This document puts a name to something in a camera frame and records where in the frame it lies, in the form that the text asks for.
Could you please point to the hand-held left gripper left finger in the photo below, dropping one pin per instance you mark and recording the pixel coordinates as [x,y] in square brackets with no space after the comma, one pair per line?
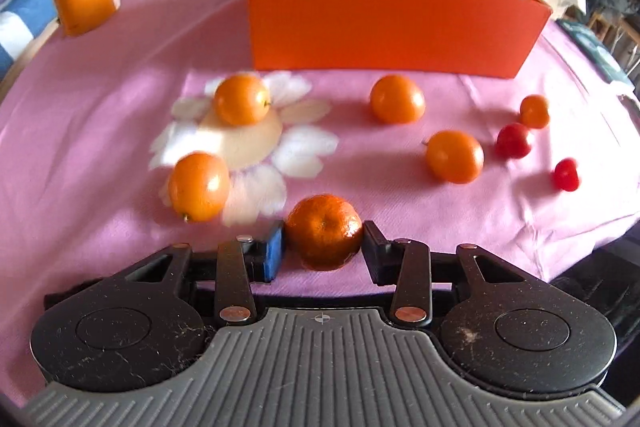
[273,252]

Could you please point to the blue striped blanket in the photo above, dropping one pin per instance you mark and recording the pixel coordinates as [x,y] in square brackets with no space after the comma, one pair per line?
[22,22]

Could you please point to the small smooth orange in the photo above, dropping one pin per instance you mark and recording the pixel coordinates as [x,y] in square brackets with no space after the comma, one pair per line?
[397,99]
[241,99]
[455,157]
[198,187]

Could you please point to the red cherry tomato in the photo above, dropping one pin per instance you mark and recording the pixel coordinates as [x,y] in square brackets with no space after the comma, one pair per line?
[514,140]
[566,174]

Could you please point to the teal printed booklet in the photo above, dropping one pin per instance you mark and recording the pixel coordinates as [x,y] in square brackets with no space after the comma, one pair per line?
[595,49]

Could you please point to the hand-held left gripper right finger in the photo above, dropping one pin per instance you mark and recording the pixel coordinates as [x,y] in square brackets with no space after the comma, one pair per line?
[374,254]

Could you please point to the orange cherry tomato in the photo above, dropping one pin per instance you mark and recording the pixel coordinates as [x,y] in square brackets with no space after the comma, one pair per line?
[534,111]

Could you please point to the mandarin orange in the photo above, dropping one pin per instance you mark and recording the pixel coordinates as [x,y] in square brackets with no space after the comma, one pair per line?
[324,232]

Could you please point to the pink floral tablecloth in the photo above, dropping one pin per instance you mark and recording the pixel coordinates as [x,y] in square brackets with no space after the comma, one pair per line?
[125,72]

